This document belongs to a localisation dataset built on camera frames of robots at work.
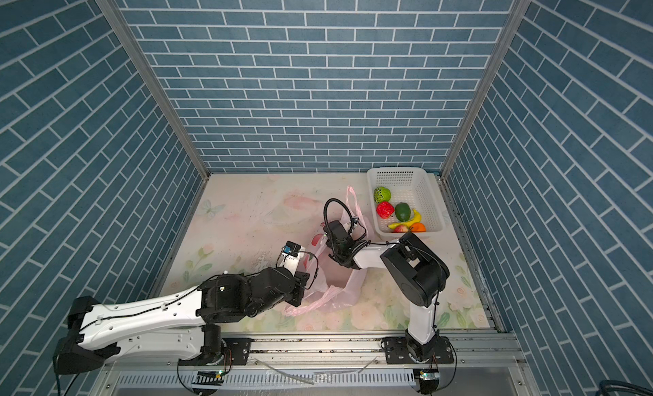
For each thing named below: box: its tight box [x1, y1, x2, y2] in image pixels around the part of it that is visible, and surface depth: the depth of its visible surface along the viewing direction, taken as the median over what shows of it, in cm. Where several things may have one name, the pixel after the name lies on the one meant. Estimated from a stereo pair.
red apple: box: [375, 200, 395, 220], surface depth 104 cm
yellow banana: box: [387, 209, 422, 230], surface depth 104 cm
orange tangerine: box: [411, 222, 426, 232], surface depth 98 cm
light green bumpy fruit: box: [373, 186, 392, 204], surface depth 107 cm
